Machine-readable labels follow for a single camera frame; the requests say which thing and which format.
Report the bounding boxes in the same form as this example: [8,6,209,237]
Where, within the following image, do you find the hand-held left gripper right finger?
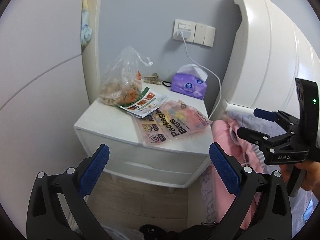
[209,142,292,240]

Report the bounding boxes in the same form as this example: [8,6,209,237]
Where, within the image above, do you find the clear packaging bags pouch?
[135,99,213,147]

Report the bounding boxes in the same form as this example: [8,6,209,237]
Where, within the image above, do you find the pink blanket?
[197,119,265,230]

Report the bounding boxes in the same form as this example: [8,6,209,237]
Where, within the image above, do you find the white nightstand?
[74,79,213,193]

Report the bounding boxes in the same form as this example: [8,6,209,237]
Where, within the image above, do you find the dark cloth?
[139,224,218,240]

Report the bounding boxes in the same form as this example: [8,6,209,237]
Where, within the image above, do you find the beige hair claw clip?
[144,73,163,85]

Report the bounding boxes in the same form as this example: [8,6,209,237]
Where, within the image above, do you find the person's right hand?
[297,160,320,193]

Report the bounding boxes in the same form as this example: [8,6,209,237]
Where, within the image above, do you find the white charging cable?
[181,36,222,120]

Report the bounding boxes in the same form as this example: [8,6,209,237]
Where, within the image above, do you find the clear plastic bag with scraps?
[100,45,153,107]

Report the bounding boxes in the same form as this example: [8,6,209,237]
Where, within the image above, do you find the white headboard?
[220,0,320,120]

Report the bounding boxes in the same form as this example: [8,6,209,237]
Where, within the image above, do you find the white wall switch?
[194,23,216,47]

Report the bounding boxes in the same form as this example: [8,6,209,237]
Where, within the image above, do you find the green and white flyer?
[117,87,169,118]

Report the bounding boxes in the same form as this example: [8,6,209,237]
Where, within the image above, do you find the white wall socket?
[172,19,197,43]

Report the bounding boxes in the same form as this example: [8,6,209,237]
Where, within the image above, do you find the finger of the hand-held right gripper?
[253,108,300,131]
[237,126,293,153]

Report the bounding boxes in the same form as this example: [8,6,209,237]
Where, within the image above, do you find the white wardrobe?
[0,0,104,205]

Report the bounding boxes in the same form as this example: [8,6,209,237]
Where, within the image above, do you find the purple tissue pack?
[171,64,208,100]

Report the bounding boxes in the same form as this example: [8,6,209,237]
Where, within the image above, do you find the light blue cloth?
[80,0,92,48]

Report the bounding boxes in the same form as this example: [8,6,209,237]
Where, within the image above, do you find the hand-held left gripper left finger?
[26,144,118,240]

